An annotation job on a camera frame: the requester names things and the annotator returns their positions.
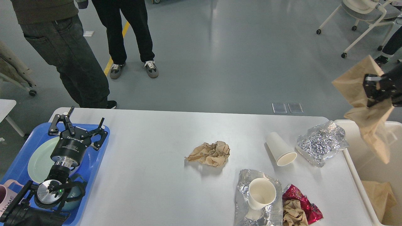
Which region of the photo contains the beige plastic bin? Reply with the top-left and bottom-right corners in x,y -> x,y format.
335,120 -> 402,226

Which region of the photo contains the upright white paper cup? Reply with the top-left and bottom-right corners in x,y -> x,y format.
248,178 -> 277,210

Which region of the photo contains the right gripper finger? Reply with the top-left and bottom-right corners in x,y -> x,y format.
363,73 -> 393,107

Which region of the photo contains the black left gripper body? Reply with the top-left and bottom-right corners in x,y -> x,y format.
51,136 -> 91,165

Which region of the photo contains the white side table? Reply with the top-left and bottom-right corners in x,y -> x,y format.
0,99 -> 25,137

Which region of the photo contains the person with black sneakers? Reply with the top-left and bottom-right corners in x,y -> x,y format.
374,27 -> 402,67

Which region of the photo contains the mint green plate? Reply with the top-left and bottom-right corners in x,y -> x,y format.
28,137 -> 79,184

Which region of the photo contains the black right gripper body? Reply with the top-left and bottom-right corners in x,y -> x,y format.
382,63 -> 402,107

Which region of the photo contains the beige chair at left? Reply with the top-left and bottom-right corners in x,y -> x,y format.
0,41 -> 36,96

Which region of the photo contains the person in grey sneakers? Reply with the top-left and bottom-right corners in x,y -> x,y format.
91,0 -> 159,80

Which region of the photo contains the large brown paper bag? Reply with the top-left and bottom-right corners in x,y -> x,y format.
361,180 -> 397,222

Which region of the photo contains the pink home mug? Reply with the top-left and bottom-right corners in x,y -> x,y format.
0,179 -> 24,216

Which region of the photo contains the crumpled brown paper ball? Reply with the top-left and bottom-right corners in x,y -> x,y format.
283,199 -> 308,226

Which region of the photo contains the white rolling chair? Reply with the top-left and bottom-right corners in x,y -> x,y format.
316,0 -> 401,58

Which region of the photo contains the person in dark clothes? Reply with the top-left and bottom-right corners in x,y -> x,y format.
12,0 -> 117,109

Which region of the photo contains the lying white paper cup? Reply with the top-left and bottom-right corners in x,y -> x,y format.
266,132 -> 297,166

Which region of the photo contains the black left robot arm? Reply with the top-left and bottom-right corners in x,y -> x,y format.
1,107 -> 110,226

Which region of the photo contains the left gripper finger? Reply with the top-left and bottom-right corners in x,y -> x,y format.
82,118 -> 108,150
48,107 -> 76,137

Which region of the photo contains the teal home mug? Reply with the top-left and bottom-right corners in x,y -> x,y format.
62,173 -> 87,212

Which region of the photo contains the red foil wrapper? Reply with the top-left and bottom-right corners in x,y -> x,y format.
282,185 -> 323,225

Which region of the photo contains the silver foil bag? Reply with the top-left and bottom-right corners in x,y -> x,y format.
234,169 -> 283,226

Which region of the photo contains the crumpled brown paper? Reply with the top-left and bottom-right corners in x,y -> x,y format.
185,141 -> 230,167

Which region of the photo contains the blue plastic tray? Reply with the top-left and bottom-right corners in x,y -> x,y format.
1,122 -> 109,226

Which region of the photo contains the crumpled silver foil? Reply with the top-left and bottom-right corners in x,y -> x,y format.
296,121 -> 349,168

